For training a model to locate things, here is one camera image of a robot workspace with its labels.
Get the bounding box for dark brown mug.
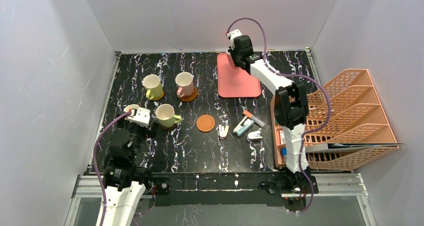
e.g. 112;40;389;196
123;104;139;112

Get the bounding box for green mug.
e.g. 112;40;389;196
142;74;164;100
155;104;183;127

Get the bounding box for small orange coaster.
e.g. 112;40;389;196
151;92;165;101

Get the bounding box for dark brown coaster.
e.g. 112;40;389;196
160;123;178;130

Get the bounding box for pink tray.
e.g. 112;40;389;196
217;53;262;98

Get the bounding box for green mug front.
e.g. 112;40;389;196
142;74;164;100

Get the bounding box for brown saucer coaster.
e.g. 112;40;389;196
177;87;198;102

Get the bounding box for pink mug front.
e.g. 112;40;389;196
175;72;194;98

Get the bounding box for light orange coaster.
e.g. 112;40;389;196
196;114;215;132

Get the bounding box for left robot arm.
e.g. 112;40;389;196
93;108;159;225

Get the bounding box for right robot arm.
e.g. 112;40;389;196
226;31;315;194

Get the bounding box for orange grey marker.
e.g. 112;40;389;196
243;110;265;128

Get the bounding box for blue white stapler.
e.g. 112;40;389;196
233;116;254;137

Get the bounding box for small white stapler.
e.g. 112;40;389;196
218;124;229;140

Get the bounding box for white stapler right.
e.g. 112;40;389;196
247;130;263;142

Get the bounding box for white red card box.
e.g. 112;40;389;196
279;130;286;145

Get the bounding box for blue stamp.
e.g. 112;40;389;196
281;148;287;163

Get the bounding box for orange file organizer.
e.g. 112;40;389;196
269;69;405;171

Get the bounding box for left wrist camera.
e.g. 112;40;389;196
128;107;151;128

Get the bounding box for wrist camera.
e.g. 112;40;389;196
128;107;151;128
226;29;242;50

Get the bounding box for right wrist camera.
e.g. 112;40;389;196
226;29;242;50

